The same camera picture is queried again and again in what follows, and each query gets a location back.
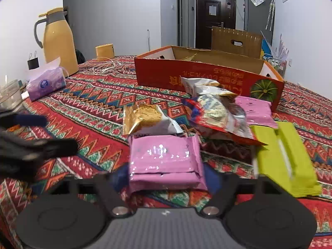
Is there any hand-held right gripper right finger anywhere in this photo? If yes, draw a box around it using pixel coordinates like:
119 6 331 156
201 172 289 218

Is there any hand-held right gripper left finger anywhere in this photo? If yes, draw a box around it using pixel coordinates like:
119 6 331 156
52 169 133 218

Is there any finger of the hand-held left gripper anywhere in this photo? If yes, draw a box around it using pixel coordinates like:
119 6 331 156
0 130 79 162
0 111 49 130

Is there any pink snack packet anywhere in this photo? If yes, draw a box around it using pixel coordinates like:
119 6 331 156
235 95 279 129
128 134 208 194

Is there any green snack packet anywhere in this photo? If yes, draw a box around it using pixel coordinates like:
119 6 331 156
250 125 293 184
277 122 322 198

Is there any orange cardboard box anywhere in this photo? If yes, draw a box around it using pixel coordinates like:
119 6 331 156
134 26 285 111

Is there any clear plastic container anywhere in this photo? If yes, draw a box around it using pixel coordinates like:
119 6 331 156
0 79 24 113

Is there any purple tissue pack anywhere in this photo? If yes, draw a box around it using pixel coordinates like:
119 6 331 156
26 57 67 102

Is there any red patterned tablecloth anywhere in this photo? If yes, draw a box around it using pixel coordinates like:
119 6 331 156
0 54 332 249

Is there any black binder clip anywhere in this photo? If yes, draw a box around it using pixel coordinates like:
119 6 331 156
27 52 39 70

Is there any red white snack bag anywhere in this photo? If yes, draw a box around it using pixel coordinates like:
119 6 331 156
182 95 267 146

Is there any gold white snack packet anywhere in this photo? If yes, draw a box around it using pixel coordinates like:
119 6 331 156
123 103 183 135

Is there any yellow thermos jug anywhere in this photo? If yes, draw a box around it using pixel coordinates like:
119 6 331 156
34 7 79 77

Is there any white yellow snack bag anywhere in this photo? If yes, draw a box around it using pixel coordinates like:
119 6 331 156
180 76 236 99

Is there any yellow round tub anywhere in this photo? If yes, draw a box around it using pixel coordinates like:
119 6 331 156
95 44 115 59

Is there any metal cart with bottles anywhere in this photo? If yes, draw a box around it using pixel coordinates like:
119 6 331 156
262 53 287 78

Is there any blue plastic bag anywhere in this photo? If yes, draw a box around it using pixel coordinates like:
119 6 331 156
261 31 273 55

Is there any purple plastic decoration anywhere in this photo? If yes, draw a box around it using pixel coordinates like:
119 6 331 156
275 33 289 60

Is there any dark brown door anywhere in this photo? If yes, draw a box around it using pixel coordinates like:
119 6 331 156
195 0 237 50

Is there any grey fridge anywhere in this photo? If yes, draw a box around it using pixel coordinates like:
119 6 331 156
244 0 275 40

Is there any white umbrella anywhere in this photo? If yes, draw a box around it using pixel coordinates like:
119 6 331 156
265 0 275 31

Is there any white cable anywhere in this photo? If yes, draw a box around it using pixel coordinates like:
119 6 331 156
91 57 135 74

